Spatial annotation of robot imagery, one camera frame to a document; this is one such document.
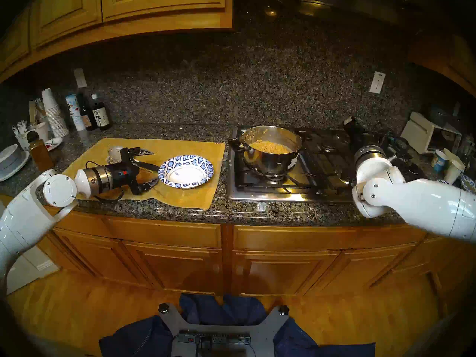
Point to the dark blue saucepan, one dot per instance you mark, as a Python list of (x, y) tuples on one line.
[(438, 116)]

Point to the white shallow container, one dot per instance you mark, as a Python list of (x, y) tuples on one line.
[(452, 154)]

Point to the white blue salt canister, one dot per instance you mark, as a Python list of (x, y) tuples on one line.
[(76, 114)]

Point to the white toaster oven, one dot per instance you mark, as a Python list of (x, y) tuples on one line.
[(418, 133)]

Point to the soy sauce bottle white cap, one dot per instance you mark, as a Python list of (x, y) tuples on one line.
[(101, 116)]

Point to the white cup holding forks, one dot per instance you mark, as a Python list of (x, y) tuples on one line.
[(23, 141)]

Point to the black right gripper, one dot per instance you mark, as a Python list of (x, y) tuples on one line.
[(362, 137)]

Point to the flat wooden utensil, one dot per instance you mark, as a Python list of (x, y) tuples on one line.
[(32, 112)]

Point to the cooked oatmeal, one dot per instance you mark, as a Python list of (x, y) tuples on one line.
[(271, 147)]

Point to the thin wooden sticks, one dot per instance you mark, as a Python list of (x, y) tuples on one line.
[(40, 106)]

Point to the narrow wooden wall cabinet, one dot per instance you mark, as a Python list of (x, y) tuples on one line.
[(453, 62)]

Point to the stack of white paper cups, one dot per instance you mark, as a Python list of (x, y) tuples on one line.
[(55, 118)]

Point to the patterned ceramic spoon rest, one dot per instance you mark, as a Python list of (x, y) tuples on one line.
[(114, 153)]

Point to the wooden base cabinet row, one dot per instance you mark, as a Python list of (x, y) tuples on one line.
[(178, 270)]

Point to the yellow cloth mat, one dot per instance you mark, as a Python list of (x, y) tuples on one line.
[(193, 148)]

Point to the grey power strip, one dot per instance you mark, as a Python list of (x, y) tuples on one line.
[(215, 338)]

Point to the blue patterned paper bowl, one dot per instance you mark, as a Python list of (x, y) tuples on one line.
[(186, 172)]

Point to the blue printed paper cup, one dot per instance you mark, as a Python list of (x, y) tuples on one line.
[(440, 161)]

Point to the black round base knob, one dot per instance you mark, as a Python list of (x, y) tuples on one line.
[(163, 308), (283, 310)]

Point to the small white saucer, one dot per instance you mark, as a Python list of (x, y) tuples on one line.
[(54, 142)]

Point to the steel gas cooktop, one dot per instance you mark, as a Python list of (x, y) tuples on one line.
[(319, 174)]

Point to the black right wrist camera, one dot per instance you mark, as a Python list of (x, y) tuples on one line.
[(390, 138)]

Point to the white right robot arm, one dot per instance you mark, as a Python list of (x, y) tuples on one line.
[(420, 203)]

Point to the steel range hood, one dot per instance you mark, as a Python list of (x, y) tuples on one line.
[(334, 3)]

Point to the dark blue cloth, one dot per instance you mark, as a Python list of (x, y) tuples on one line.
[(223, 308)]

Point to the plain white paper cup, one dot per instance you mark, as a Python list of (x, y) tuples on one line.
[(453, 171)]

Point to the blue patterned paper plate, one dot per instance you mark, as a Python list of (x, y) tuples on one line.
[(469, 183)]

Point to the dark oil bottle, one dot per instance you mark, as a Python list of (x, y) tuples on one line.
[(86, 118)]

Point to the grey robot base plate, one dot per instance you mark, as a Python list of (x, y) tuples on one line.
[(267, 334)]

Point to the stainless steel pot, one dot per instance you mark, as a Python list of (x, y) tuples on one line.
[(267, 163)]

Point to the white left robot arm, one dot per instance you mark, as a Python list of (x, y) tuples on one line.
[(22, 218)]

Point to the white wall outlet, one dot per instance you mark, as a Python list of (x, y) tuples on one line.
[(80, 78), (377, 83)]

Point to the amber bottle black cap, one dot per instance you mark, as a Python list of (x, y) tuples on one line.
[(39, 153)]

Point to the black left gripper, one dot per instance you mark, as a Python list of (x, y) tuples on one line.
[(134, 174)]

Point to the grey ceramic bowl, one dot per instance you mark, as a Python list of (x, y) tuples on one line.
[(9, 157)]

